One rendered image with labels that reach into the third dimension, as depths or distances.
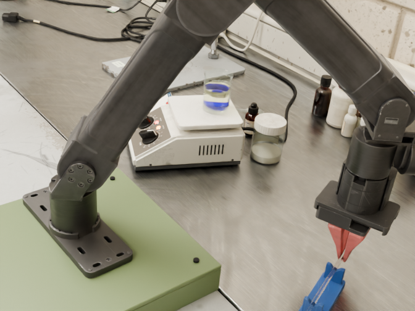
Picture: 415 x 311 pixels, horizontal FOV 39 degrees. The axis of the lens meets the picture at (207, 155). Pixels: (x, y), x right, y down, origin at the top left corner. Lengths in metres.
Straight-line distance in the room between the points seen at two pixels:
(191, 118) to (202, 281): 0.35
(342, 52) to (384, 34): 0.69
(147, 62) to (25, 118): 0.59
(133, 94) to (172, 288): 0.25
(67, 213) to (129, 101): 0.19
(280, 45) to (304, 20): 0.88
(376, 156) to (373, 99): 0.08
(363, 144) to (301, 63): 0.76
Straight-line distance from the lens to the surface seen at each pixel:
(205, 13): 0.62
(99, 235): 0.81
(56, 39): 1.61
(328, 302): 0.82
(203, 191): 1.00
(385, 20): 1.36
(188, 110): 1.06
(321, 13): 0.66
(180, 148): 1.02
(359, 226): 0.81
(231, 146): 1.04
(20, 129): 1.18
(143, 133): 1.04
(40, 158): 1.09
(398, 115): 0.71
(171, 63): 0.66
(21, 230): 0.85
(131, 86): 0.68
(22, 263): 0.80
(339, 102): 1.23
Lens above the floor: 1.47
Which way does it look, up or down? 32 degrees down
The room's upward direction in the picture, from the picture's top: 5 degrees clockwise
